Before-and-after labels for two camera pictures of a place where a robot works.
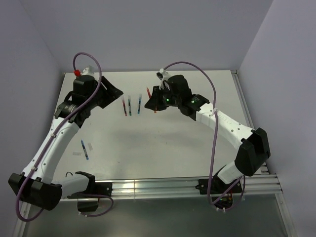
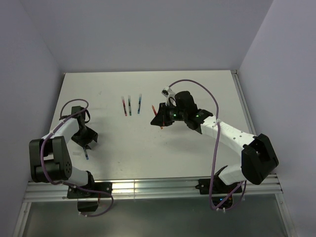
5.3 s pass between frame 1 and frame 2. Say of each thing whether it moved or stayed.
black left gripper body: moved
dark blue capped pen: stayed
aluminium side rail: stayed
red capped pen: moved
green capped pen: stayed
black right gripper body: moved
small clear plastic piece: stayed
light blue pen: stayed
